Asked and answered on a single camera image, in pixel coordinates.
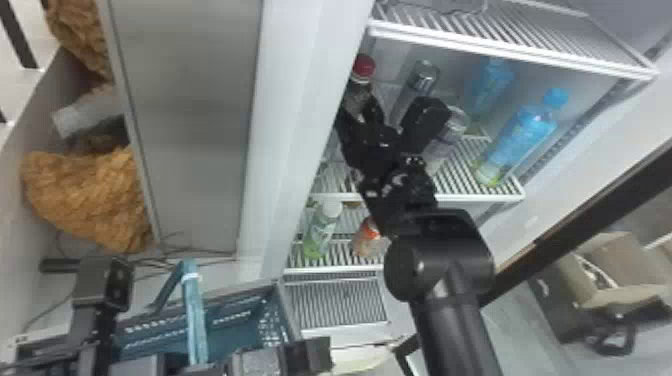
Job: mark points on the beige chair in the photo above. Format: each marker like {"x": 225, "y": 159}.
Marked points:
{"x": 609, "y": 294}

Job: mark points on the fridge door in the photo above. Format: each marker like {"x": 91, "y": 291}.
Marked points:
{"x": 588, "y": 210}

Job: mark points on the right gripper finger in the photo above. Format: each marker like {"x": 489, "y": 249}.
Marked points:
{"x": 349, "y": 128}
{"x": 382, "y": 125}

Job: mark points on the white fridge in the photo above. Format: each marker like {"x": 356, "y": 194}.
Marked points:
{"x": 210, "y": 131}

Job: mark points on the silver can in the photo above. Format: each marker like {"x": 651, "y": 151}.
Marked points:
{"x": 417, "y": 84}

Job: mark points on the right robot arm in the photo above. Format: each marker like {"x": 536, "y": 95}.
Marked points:
{"x": 446, "y": 315}

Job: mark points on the blue bottle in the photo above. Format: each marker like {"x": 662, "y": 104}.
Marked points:
{"x": 517, "y": 139}
{"x": 491, "y": 86}

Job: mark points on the blue basket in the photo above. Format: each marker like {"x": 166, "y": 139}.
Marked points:
{"x": 236, "y": 320}

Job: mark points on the green bottle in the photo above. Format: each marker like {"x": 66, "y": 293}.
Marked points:
{"x": 320, "y": 231}

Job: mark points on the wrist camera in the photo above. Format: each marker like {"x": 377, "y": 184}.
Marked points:
{"x": 105, "y": 283}
{"x": 426, "y": 123}

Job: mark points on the dark bottle with red cap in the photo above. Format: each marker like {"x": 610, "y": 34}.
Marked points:
{"x": 362, "y": 73}

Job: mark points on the brown furry cloth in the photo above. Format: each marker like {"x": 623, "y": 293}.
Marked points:
{"x": 78, "y": 31}
{"x": 89, "y": 199}

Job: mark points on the orange bottle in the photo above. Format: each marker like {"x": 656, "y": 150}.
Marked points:
{"x": 366, "y": 239}

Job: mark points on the clear bottle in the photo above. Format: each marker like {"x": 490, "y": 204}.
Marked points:
{"x": 449, "y": 139}

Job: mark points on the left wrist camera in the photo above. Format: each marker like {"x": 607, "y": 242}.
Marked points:
{"x": 105, "y": 283}

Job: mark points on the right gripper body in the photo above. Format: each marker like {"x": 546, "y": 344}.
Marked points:
{"x": 379, "y": 155}

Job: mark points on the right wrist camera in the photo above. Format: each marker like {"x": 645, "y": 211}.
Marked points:
{"x": 426, "y": 123}

